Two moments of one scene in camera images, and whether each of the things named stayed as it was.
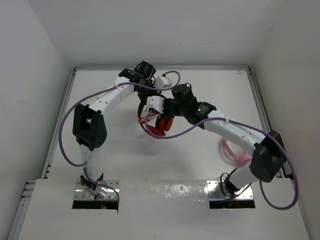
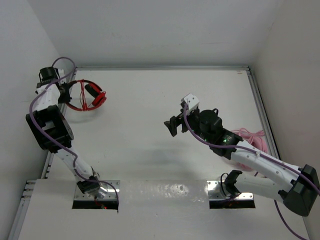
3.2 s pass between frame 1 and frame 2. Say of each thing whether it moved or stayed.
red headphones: moved
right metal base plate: stayed
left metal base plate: stayed
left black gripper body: moved
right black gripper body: moved
